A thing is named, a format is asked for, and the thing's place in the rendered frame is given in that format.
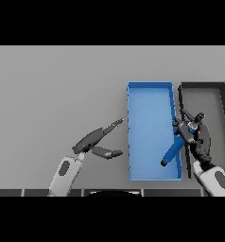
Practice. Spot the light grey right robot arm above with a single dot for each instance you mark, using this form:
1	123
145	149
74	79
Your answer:
214	181

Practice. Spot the blue pipe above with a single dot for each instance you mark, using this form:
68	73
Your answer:
175	148

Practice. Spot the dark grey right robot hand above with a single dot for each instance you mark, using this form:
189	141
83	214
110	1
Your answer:
202	139

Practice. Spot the dark grey bin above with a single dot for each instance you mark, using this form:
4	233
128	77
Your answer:
209	126

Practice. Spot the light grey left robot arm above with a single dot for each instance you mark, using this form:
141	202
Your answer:
65	175

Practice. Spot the blue bin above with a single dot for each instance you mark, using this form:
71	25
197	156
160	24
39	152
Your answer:
150	132

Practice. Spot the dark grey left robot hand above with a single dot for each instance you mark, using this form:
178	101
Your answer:
91	140

